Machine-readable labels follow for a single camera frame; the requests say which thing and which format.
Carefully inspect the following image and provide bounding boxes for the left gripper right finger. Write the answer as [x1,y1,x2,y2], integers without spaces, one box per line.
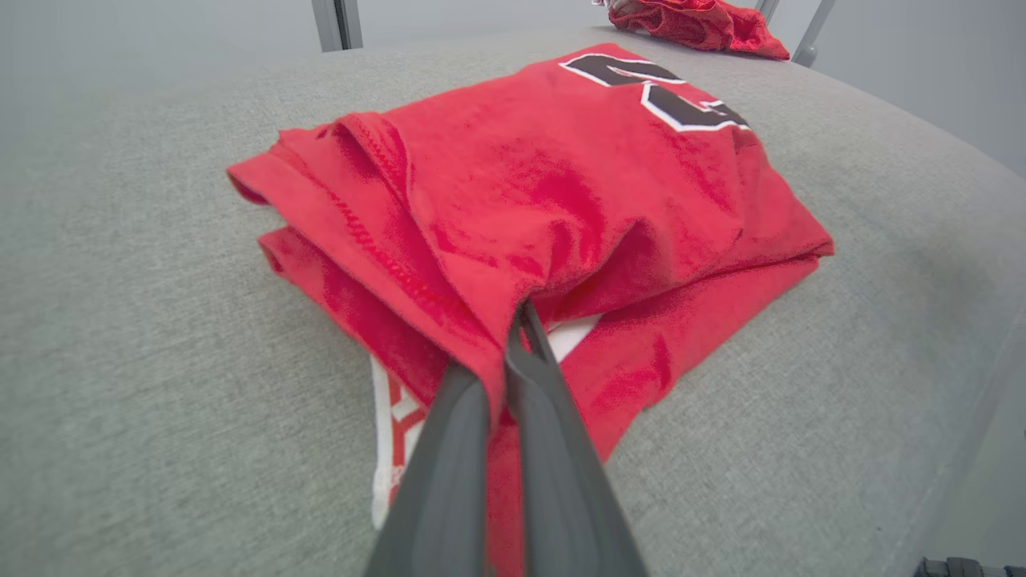
[504,300,650,577]

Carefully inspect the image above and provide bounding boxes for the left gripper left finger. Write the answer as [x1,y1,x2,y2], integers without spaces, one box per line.
[363,361,492,577]

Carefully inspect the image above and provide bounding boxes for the red and white jersey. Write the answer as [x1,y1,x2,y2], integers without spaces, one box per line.
[226,42,836,577]

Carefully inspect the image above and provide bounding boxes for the red shorts with Bulls print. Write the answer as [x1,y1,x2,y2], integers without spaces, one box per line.
[593,0,792,62]

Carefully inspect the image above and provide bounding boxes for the grey fabric sofa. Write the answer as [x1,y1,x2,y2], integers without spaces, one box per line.
[0,24,1026,577]

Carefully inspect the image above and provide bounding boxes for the grey metal partition post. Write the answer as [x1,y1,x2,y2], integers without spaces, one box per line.
[310,0,364,54]

